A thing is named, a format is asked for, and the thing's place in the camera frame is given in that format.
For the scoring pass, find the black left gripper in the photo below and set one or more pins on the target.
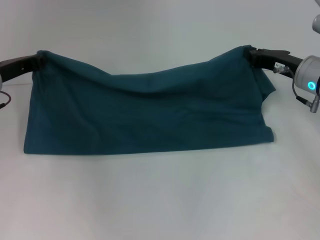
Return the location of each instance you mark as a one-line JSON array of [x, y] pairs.
[[17, 66]]

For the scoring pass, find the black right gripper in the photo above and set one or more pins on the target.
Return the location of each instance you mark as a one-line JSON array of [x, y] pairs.
[[280, 61]]

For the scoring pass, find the teal t-shirt with FREE! print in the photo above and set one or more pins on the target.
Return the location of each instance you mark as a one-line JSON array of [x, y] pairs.
[[150, 105]]

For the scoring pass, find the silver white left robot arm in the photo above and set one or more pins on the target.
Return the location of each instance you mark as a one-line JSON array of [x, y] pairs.
[[1, 83]]

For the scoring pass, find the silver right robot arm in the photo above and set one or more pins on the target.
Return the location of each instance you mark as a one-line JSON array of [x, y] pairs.
[[308, 75]]

